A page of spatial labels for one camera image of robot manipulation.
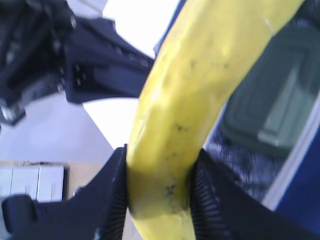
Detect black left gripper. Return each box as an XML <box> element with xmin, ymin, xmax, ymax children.
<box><xmin>0</xmin><ymin>0</ymin><xmax>154</xmax><ymax>126</ymax></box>

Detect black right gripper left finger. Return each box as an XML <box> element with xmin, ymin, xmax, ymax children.
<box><xmin>0</xmin><ymin>146</ymin><xmax>128</xmax><ymax>240</ymax></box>

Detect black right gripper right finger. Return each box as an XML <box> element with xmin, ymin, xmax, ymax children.
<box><xmin>192</xmin><ymin>149</ymin><xmax>320</xmax><ymax>240</ymax></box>

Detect navy blue lunch bag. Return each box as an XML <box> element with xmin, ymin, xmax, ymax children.
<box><xmin>153</xmin><ymin>0</ymin><xmax>320</xmax><ymax>202</ymax></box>

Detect green-lidded glass food container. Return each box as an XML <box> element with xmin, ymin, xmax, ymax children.
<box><xmin>220</xmin><ymin>26</ymin><xmax>320</xmax><ymax>158</ymax></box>

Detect yellow banana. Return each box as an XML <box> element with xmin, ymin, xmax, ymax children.
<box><xmin>126</xmin><ymin>0</ymin><xmax>302</xmax><ymax>240</ymax></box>

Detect grey storage boxes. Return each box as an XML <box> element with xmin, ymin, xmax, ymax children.
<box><xmin>0</xmin><ymin>164</ymin><xmax>68</xmax><ymax>202</ymax></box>

